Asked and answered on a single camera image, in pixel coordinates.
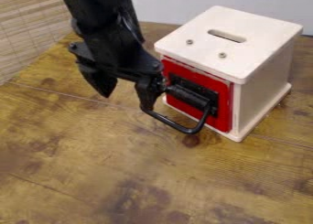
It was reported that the white wooden drawer cabinet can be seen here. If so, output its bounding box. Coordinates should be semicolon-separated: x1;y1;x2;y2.
154;5;304;142

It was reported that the red wooden drawer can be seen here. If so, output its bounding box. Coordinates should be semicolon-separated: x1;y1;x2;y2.
162;57;234;133

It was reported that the black metal drawer handle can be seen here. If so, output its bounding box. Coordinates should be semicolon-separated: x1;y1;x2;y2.
141;73;220;134

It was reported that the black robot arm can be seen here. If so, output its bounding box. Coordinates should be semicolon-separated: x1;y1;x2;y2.
64;0;165;111

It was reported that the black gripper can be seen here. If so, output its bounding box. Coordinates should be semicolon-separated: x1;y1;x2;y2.
66;0;166;111

